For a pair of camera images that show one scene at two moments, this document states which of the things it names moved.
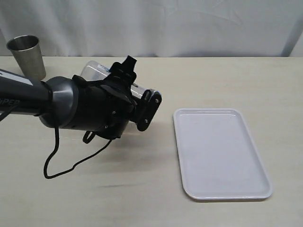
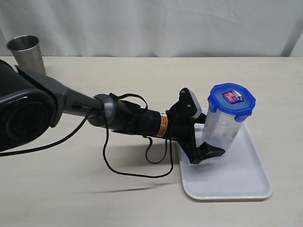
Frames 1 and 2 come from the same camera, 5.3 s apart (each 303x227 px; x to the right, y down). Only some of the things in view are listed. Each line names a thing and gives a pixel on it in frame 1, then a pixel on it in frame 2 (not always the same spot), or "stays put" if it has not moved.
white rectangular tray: (218, 158) stays put
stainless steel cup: (27, 50) stays put
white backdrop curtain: (156, 28) stays put
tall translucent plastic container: (95, 71) -> (227, 110)
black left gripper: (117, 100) -> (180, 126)
